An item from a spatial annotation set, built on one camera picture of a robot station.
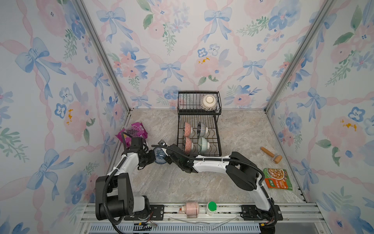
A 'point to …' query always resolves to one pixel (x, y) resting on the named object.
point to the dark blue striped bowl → (201, 129)
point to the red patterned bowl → (188, 130)
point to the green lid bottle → (212, 207)
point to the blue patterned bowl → (159, 154)
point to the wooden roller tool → (277, 158)
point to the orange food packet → (277, 178)
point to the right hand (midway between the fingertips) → (166, 147)
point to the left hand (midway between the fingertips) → (154, 157)
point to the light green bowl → (203, 145)
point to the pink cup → (191, 209)
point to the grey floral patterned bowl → (183, 149)
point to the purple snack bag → (137, 130)
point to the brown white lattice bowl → (208, 102)
